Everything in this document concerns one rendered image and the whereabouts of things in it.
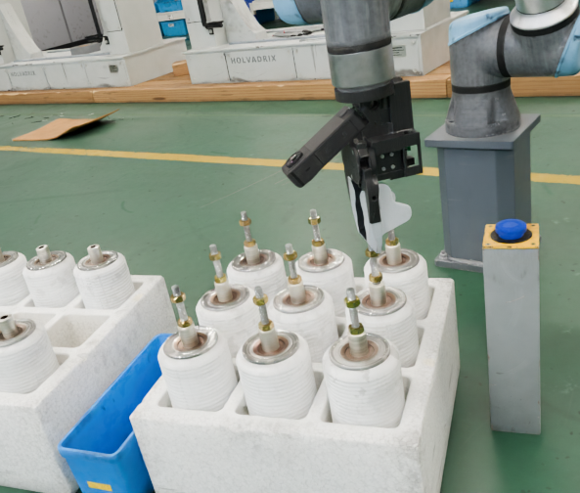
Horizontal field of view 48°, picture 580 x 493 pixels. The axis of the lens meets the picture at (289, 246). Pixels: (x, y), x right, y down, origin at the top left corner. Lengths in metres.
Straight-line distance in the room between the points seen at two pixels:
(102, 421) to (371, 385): 0.49
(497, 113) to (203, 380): 0.82
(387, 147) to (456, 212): 0.67
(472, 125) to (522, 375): 0.57
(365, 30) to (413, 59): 2.30
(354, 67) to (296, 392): 0.40
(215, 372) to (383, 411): 0.23
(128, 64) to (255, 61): 1.03
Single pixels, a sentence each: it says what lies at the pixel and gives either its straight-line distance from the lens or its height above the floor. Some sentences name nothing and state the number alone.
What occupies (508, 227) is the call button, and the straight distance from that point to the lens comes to 0.90.
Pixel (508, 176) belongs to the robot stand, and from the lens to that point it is 1.39.
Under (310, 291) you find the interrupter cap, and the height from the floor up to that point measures 0.25.
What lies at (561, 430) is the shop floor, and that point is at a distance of 1.08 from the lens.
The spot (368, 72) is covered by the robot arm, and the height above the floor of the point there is 0.57.
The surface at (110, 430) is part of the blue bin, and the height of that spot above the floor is 0.06.
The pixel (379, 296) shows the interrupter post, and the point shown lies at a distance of 0.89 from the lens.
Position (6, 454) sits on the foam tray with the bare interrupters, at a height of 0.08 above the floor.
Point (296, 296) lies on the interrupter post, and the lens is 0.92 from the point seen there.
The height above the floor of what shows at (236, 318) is 0.24.
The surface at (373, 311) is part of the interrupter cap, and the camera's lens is 0.88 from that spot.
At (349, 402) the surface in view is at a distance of 0.80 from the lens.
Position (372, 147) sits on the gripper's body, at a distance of 0.78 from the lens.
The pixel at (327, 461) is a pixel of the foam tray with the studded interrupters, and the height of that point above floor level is 0.14.
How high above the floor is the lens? 0.71
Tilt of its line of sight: 25 degrees down
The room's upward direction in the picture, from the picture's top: 11 degrees counter-clockwise
